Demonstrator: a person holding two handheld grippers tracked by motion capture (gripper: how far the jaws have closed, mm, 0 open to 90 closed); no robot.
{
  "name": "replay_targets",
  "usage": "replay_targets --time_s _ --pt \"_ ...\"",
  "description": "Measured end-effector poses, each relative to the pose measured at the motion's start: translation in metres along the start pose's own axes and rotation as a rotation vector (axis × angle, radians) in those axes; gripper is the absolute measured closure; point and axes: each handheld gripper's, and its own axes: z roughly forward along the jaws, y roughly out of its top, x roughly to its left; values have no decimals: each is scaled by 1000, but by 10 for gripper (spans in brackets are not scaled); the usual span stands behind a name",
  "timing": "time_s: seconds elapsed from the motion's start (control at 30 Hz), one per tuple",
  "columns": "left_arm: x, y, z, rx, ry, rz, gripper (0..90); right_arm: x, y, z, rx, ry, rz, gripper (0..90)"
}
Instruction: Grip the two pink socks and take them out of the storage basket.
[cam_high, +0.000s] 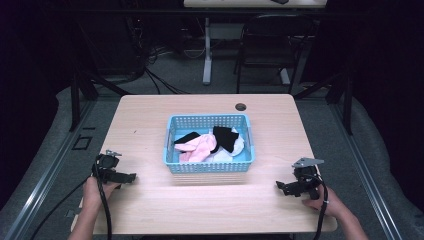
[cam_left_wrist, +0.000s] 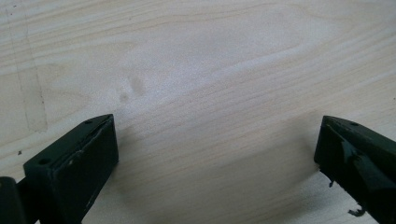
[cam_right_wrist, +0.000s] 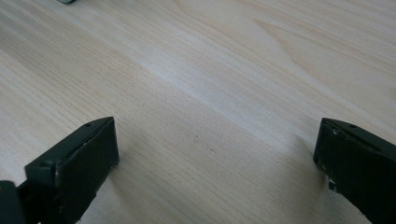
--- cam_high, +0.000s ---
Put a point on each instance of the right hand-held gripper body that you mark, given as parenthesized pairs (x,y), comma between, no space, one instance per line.
(306,175)

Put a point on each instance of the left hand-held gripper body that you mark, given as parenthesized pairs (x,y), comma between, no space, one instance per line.
(107,163)

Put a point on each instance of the person's left hand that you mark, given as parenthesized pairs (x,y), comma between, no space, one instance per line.
(95,193)

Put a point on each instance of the person's right hand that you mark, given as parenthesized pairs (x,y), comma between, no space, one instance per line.
(328,205)

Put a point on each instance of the blue plastic basket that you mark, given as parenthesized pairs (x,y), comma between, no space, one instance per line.
(180,165)

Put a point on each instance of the white sock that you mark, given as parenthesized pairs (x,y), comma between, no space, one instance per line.
(221,156)
(239,145)

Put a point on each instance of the small black sock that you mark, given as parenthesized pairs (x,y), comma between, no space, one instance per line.
(187,137)

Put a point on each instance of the large black sock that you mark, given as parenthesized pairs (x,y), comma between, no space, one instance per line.
(226,138)

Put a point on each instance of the pink sock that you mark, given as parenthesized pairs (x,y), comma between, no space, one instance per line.
(200,148)

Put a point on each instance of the black metal stand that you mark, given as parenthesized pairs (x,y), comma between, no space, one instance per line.
(80,90)
(343,93)

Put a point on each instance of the black folding chair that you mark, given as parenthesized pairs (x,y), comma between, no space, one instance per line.
(266,50)

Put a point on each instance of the white desk leg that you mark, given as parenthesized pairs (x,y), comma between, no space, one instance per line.
(207,60)

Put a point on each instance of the metal floor rail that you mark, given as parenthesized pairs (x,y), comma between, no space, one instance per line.
(366,176)
(43,186)

